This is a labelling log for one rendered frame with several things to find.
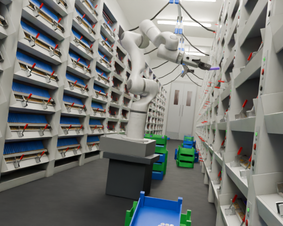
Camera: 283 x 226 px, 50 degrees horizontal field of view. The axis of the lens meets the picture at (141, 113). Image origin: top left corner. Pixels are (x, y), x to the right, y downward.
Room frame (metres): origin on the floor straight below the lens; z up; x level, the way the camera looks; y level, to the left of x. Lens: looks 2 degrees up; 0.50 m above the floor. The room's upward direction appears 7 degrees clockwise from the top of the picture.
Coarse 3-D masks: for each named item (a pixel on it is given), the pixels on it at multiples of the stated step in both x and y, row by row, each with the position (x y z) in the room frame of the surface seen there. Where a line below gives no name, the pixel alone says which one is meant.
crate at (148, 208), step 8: (144, 192) 1.47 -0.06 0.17; (144, 200) 1.49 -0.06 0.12; (152, 200) 1.48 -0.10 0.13; (160, 200) 1.47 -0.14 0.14; (168, 200) 1.46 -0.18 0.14; (136, 208) 1.39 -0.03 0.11; (144, 208) 1.48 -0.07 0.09; (152, 208) 1.48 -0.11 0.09; (160, 208) 1.48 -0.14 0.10; (168, 208) 1.47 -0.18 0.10; (176, 208) 1.47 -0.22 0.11; (136, 216) 1.40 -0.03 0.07; (144, 216) 1.42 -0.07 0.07; (152, 216) 1.42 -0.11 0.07; (160, 216) 1.42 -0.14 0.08; (168, 216) 1.43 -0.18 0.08; (176, 216) 1.43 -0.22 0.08; (136, 224) 1.36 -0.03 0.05; (144, 224) 1.36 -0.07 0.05; (152, 224) 1.36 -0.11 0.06; (176, 224) 1.37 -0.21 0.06
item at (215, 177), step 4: (216, 172) 2.14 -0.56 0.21; (220, 172) 1.97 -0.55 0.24; (212, 176) 2.14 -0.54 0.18; (216, 176) 2.14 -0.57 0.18; (220, 176) 2.11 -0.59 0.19; (212, 180) 2.13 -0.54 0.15; (216, 180) 1.98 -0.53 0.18; (220, 180) 1.98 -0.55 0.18; (212, 184) 1.99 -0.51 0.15; (216, 184) 1.97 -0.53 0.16; (212, 188) 2.04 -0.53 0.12; (216, 188) 1.85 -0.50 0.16; (216, 192) 1.74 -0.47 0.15; (216, 196) 1.70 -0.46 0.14
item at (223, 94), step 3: (231, 72) 1.55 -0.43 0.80; (231, 75) 1.55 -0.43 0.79; (231, 78) 1.55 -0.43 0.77; (222, 87) 2.14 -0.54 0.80; (228, 87) 1.68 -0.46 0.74; (219, 90) 2.14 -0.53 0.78; (222, 90) 2.14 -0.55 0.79; (225, 90) 1.83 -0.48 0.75; (228, 90) 1.70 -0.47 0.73; (222, 93) 1.99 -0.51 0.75; (225, 93) 1.86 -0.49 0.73; (228, 93) 1.72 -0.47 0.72; (222, 96) 2.02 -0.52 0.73; (225, 96) 1.88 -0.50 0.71; (222, 99) 2.04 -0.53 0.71
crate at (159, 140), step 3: (147, 135) 2.97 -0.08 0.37; (165, 135) 2.95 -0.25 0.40; (147, 138) 2.77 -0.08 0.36; (150, 138) 2.77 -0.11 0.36; (153, 138) 2.77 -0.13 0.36; (156, 138) 2.77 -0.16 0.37; (159, 138) 2.77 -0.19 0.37; (162, 138) 2.77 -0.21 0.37; (165, 138) 2.77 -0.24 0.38; (156, 141) 2.77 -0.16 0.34; (159, 141) 2.77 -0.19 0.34; (162, 141) 2.77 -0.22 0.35; (165, 141) 2.77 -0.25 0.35; (165, 144) 2.77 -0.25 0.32
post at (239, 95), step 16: (240, 0) 1.53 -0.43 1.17; (256, 0) 1.44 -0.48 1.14; (240, 16) 1.46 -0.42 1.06; (240, 48) 1.45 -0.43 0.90; (256, 48) 1.44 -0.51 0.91; (240, 64) 1.45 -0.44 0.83; (256, 80) 1.44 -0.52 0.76; (240, 96) 1.45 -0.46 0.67; (256, 96) 1.43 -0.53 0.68; (240, 144) 1.44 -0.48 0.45; (224, 176) 1.45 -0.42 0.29; (224, 192) 1.45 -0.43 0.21; (224, 224) 1.45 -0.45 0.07
